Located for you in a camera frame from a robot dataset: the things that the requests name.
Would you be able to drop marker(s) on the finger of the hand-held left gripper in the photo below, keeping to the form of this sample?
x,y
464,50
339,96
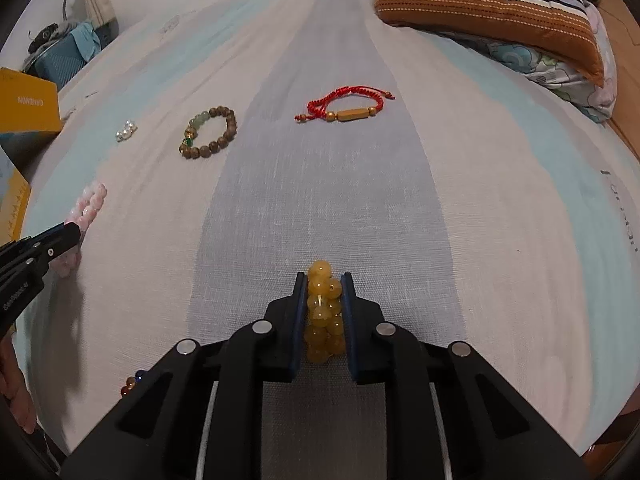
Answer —
x,y
62,237

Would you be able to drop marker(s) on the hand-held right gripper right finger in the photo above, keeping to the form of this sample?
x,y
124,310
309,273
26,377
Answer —
x,y
348,325

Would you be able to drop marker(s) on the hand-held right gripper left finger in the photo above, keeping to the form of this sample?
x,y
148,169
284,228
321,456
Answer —
x,y
300,325

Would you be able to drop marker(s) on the person's left hand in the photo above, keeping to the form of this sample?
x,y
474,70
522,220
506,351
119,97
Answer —
x,y
17,390

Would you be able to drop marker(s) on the striped bed sheet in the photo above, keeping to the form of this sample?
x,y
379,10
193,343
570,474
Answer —
x,y
330,200

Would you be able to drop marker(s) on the yellow cardboard box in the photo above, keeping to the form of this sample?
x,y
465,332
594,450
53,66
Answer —
x,y
27,102

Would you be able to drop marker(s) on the teal bag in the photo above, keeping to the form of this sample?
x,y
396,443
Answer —
x,y
62,60

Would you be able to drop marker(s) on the black device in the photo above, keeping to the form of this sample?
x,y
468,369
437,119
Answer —
x,y
44,35

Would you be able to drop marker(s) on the floral patterned pillow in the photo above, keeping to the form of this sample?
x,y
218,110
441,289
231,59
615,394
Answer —
x,y
565,77

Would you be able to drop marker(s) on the striped brown pillow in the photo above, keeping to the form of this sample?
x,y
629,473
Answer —
x,y
480,5

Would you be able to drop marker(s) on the wooden bed frame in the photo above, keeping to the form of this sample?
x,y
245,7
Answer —
x,y
625,75

